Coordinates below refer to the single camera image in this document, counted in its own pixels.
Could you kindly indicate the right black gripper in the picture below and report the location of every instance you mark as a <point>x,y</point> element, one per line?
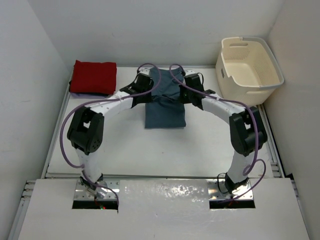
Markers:
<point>182,99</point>

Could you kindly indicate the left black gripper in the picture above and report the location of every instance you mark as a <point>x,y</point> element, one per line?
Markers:
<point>148,99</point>

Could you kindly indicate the teal shirt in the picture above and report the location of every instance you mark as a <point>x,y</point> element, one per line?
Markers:
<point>165,111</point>

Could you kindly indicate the red garment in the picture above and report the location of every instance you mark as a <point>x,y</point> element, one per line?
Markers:
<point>94,77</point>

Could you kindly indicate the purple t shirt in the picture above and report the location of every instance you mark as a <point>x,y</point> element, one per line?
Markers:
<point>88,96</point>

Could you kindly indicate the black garment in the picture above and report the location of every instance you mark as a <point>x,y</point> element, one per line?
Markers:
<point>69,88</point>

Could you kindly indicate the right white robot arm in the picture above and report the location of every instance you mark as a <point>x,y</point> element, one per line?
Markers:
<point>246,129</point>

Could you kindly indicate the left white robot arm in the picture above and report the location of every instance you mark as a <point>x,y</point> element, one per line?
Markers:
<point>86,129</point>

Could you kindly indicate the beige laundry basket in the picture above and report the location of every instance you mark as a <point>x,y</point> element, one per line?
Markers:
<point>247,71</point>

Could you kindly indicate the white front cover board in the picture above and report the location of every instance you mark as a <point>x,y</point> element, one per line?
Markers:
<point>163,210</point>

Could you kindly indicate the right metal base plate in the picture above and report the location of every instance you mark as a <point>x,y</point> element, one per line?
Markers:
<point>218,192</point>

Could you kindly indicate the metal base plate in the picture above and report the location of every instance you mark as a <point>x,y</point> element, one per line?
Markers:
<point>83,193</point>
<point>218,192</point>

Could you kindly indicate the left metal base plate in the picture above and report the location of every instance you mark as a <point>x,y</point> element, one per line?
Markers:
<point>83,193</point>

